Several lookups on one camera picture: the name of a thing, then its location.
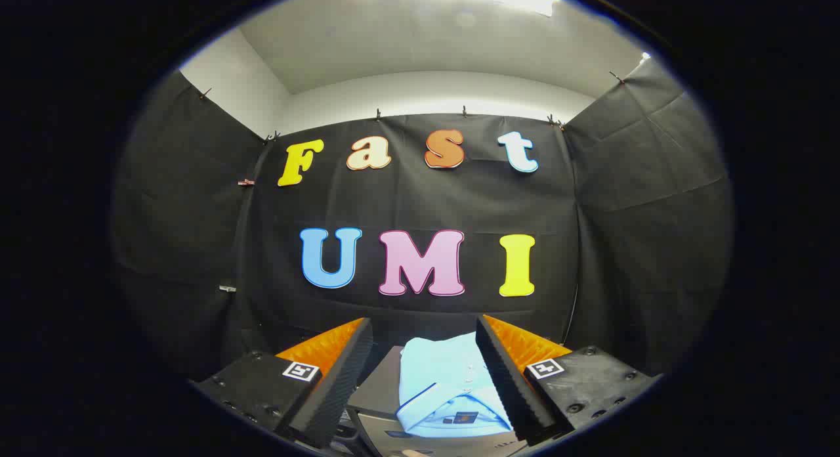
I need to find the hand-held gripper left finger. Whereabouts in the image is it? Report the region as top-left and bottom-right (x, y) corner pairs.
(196, 316), (375, 450)

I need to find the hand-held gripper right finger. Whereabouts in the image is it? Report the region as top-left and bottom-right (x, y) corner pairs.
(474, 314), (662, 447)

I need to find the light blue polo shirt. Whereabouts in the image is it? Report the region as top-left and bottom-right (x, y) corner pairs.
(394, 332), (516, 439)

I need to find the grey washing machine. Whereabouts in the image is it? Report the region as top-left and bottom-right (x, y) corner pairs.
(335, 344), (532, 457)

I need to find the black backdrop cloth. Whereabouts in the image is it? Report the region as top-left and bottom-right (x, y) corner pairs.
(112, 53), (734, 385)

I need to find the thin cable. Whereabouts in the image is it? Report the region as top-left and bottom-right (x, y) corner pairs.
(561, 283), (582, 343)

